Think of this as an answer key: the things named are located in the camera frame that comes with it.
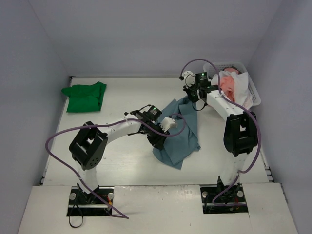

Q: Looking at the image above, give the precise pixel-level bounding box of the white laundry basket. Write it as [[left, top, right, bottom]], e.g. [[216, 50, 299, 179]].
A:
[[203, 61, 261, 106]]

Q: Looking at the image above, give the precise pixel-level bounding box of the grey-blue t shirt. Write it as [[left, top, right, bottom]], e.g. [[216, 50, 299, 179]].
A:
[[153, 97, 201, 170]]

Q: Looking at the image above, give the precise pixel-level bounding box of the green t shirt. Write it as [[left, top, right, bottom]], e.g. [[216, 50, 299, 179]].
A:
[[61, 81, 107, 113]]

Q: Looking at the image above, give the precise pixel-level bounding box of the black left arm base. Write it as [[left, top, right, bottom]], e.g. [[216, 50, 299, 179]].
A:
[[66, 187, 112, 217]]

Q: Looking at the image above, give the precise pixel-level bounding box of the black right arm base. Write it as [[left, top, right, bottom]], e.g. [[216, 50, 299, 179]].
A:
[[200, 183, 248, 215]]

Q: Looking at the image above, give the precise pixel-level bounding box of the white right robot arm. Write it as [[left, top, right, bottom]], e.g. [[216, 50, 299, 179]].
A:
[[180, 71, 258, 201]]

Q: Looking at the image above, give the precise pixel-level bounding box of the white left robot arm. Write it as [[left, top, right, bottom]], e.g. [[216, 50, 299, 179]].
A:
[[69, 106, 176, 205]]

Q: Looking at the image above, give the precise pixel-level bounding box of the pink t shirt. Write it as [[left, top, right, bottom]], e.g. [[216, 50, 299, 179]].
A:
[[216, 67, 254, 108]]

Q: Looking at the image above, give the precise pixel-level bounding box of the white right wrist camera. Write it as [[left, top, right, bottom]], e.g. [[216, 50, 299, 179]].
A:
[[179, 71, 195, 87]]

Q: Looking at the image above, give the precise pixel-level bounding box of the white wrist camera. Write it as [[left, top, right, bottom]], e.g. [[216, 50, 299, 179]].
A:
[[160, 117, 178, 132], [179, 71, 195, 87]]

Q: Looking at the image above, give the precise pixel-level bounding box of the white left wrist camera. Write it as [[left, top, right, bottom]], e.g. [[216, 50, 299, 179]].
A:
[[160, 117, 178, 132]]

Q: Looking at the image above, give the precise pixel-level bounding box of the black loop cable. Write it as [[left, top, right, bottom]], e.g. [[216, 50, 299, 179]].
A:
[[68, 204, 85, 229]]

